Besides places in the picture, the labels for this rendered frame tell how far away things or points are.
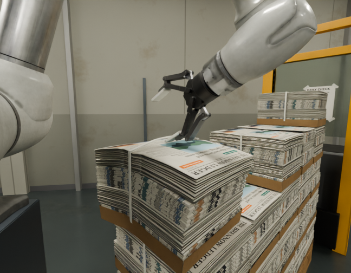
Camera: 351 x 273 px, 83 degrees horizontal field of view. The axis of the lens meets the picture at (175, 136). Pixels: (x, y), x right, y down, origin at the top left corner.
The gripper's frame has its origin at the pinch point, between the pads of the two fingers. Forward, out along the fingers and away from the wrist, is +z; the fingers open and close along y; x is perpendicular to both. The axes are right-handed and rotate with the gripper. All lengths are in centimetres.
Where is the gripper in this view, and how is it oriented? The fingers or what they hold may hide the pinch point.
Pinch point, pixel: (163, 118)
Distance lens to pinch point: 61.5
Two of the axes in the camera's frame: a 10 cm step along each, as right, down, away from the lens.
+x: 7.1, -0.9, 7.0
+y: 3.3, 9.2, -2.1
